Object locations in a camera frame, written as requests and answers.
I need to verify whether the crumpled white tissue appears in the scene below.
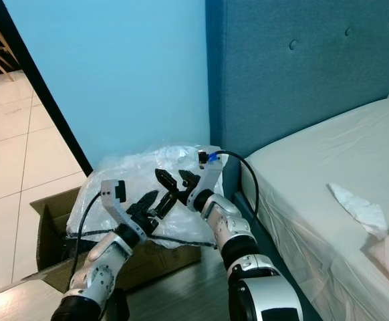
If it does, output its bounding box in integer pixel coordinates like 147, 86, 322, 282
328, 182, 389, 240

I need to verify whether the black door frame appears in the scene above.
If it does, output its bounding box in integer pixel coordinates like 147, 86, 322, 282
0, 0, 95, 178

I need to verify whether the blue upholstered headboard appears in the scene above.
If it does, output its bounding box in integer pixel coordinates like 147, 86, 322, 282
205, 0, 389, 161

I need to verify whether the dark blue bed base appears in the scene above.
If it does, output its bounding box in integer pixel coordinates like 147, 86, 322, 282
231, 191, 322, 321

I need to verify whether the cream bed mattress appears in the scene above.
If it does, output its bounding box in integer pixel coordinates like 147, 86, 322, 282
240, 97, 389, 321

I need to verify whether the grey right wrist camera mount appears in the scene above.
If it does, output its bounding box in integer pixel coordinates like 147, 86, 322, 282
194, 148, 225, 196

